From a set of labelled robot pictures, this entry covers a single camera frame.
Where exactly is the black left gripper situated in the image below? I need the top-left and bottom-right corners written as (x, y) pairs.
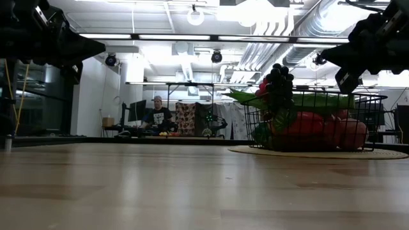
top-left (0, 0), bottom-right (107, 86)

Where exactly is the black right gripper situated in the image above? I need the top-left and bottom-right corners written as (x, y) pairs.
top-left (320, 0), bottom-right (409, 95)

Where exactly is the long green vegetable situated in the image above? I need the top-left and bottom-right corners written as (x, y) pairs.
top-left (223, 88), bottom-right (354, 111)

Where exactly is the black grape bunch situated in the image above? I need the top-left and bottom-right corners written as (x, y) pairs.
top-left (264, 63), bottom-right (295, 110)

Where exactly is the red bell pepper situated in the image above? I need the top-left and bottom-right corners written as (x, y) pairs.
top-left (283, 111), bottom-right (325, 150)

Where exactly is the wide black monitor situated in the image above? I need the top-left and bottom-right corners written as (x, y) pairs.
top-left (357, 102), bottom-right (385, 127)

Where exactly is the black monitor on stand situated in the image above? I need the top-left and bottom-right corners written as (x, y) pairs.
top-left (127, 100), bottom-right (148, 123)

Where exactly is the black screen edge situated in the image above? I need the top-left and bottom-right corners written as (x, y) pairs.
top-left (396, 104), bottom-right (409, 144)

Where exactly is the round woven placemat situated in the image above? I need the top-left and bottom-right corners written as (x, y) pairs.
top-left (227, 145), bottom-right (409, 161)

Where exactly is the person with cap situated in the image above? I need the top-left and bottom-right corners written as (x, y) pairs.
top-left (140, 95), bottom-right (175, 134)

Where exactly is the small grey bottle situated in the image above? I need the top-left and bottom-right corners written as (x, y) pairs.
top-left (3, 134), bottom-right (13, 153)

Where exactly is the patterned cloth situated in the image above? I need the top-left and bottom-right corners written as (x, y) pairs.
top-left (174, 102), bottom-right (197, 137)

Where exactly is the black overhead light bar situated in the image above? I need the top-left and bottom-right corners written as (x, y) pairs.
top-left (78, 32), bottom-right (351, 45)

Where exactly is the black ceiling camera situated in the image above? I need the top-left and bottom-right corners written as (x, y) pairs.
top-left (210, 50), bottom-right (224, 64)
top-left (312, 52), bottom-right (327, 66)
top-left (105, 53), bottom-right (118, 68)

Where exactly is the black wire basket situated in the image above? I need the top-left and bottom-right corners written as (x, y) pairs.
top-left (241, 91), bottom-right (389, 153)

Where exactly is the silver air duct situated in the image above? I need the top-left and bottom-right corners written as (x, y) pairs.
top-left (282, 0), bottom-right (356, 66)

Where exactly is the yellow hanging cable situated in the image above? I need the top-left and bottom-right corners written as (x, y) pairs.
top-left (3, 59), bottom-right (31, 135)

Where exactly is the black background frame stand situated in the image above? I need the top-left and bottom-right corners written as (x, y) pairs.
top-left (166, 82), bottom-right (215, 129)

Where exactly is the white ceiling ring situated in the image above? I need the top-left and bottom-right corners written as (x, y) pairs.
top-left (187, 8), bottom-right (206, 27)

